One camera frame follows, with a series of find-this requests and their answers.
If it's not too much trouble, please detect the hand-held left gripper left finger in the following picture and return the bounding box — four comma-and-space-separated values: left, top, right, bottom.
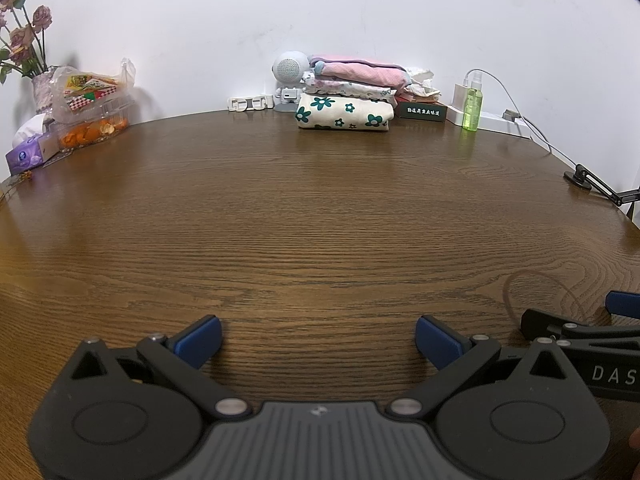
69, 315, 252, 418

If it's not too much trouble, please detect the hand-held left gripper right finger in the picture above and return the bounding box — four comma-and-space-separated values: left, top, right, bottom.
387, 315, 572, 418

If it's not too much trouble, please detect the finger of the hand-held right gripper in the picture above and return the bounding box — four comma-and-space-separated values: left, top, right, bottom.
520, 307, 640, 349
605, 290, 640, 321

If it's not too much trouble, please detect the pink purple-trimmed garment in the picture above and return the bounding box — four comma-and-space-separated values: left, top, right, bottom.
307, 53, 415, 89

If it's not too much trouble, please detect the white power strip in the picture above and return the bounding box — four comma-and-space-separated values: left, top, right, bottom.
446, 104, 532, 140

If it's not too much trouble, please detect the dark green box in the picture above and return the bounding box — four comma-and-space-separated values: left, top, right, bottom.
395, 99, 448, 124

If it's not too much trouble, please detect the clear container of orange peels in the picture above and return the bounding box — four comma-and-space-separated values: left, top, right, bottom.
54, 100, 132, 152

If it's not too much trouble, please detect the green spray bottle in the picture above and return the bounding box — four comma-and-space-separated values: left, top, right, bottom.
462, 70, 485, 134

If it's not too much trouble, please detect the cream green-flower folded garment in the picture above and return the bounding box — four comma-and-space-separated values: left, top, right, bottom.
294, 93, 395, 133

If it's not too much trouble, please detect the purple tissue box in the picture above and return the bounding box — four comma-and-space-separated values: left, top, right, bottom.
5, 114, 63, 177

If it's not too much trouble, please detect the clear bag of snacks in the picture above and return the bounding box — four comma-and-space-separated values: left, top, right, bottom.
49, 57, 137, 123

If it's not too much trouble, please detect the white robot toy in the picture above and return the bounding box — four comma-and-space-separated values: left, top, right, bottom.
271, 50, 312, 114

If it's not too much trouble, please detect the glass flower vase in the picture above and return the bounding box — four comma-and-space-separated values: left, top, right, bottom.
31, 66, 63, 115

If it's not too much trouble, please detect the dried rose bouquet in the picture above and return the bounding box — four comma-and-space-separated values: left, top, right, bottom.
0, 0, 53, 86

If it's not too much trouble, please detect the white charging cable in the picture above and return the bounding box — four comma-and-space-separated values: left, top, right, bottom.
464, 68, 578, 167

